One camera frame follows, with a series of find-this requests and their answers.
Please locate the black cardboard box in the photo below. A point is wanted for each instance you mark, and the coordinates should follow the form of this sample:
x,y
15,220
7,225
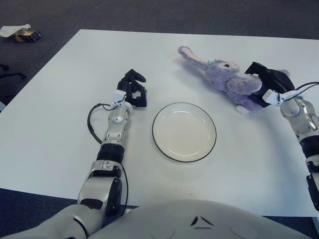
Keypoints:
x,y
27,36

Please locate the white plate with black rim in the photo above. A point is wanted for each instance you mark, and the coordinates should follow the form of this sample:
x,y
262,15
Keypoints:
x,y
184,132

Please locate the grey robot torso shell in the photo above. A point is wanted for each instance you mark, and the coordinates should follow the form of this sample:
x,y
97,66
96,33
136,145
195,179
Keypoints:
x,y
199,219

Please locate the white desk corner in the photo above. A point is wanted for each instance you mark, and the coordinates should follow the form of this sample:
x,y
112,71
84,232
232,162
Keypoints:
x,y
1,106

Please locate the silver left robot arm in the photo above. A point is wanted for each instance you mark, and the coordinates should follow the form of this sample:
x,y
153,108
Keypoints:
x,y
114,122

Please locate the purple plush bunny doll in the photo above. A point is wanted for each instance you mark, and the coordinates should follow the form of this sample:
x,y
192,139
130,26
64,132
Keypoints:
x,y
229,82

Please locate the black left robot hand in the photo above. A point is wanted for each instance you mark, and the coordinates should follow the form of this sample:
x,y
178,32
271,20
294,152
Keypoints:
x,y
139,98

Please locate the black office chair base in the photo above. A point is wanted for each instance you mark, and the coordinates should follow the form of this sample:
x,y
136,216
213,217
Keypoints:
x,y
12,74

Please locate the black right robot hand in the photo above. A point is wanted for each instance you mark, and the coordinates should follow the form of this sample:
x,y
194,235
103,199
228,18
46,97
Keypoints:
x,y
274,79

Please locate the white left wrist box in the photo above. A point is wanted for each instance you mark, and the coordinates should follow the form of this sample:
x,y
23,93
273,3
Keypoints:
x,y
118,95

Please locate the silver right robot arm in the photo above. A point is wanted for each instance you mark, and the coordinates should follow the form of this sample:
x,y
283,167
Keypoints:
x,y
294,112

